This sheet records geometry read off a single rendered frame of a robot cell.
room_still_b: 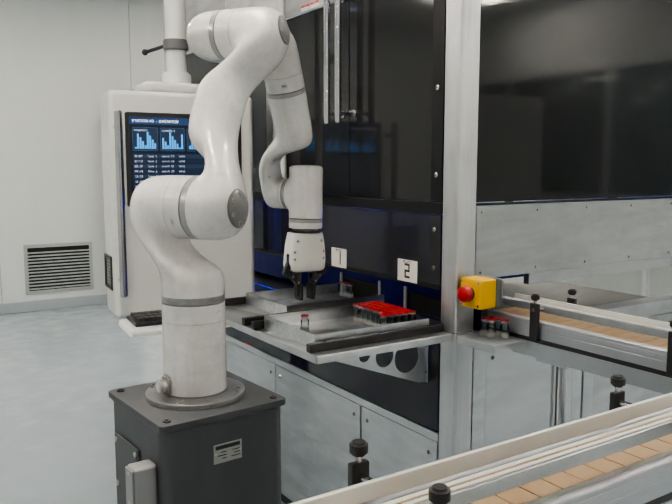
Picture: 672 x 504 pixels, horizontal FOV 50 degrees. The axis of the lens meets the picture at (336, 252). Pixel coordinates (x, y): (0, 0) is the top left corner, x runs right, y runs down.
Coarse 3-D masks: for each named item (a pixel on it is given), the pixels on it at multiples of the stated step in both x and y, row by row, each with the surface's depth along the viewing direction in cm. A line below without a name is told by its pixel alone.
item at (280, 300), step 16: (288, 288) 228; (304, 288) 232; (320, 288) 235; (336, 288) 238; (256, 304) 215; (272, 304) 206; (288, 304) 219; (304, 304) 202; (320, 304) 205; (336, 304) 208
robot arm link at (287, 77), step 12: (204, 12) 147; (216, 12) 145; (192, 24) 146; (204, 24) 144; (192, 36) 146; (204, 36) 144; (192, 48) 148; (204, 48) 146; (216, 48) 145; (288, 48) 157; (216, 60) 149; (288, 60) 159; (276, 72) 159; (288, 72) 160; (300, 72) 162; (276, 84) 161; (288, 84) 161; (300, 84) 163
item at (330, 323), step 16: (272, 320) 182; (288, 320) 190; (320, 320) 195; (336, 320) 196; (352, 320) 196; (416, 320) 180; (288, 336) 176; (304, 336) 169; (320, 336) 165; (336, 336) 168
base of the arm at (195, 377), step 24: (168, 312) 132; (192, 312) 131; (216, 312) 133; (168, 336) 133; (192, 336) 131; (216, 336) 134; (168, 360) 134; (192, 360) 132; (216, 360) 134; (168, 384) 134; (192, 384) 132; (216, 384) 135; (240, 384) 142; (168, 408) 130; (192, 408) 129
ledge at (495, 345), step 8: (464, 336) 178; (472, 336) 178; (480, 336) 178; (464, 344) 177; (472, 344) 175; (480, 344) 172; (488, 344) 170; (496, 344) 170; (504, 344) 170; (512, 344) 172; (520, 344) 173; (496, 352) 169
